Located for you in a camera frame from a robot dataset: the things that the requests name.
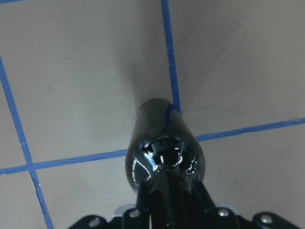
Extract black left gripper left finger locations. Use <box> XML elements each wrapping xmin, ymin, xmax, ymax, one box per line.
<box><xmin>122</xmin><ymin>181</ymin><xmax>150</xmax><ymax>229</ymax></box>

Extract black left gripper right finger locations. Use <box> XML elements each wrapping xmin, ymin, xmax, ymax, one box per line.
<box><xmin>192</xmin><ymin>181</ymin><xmax>241</xmax><ymax>229</ymax></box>

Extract dark wine bottle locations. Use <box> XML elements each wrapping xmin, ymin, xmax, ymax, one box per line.
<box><xmin>125</xmin><ymin>98</ymin><xmax>205</xmax><ymax>229</ymax></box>

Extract brown paper table cover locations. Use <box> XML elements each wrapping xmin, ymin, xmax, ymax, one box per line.
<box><xmin>0</xmin><ymin>0</ymin><xmax>305</xmax><ymax>229</ymax></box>

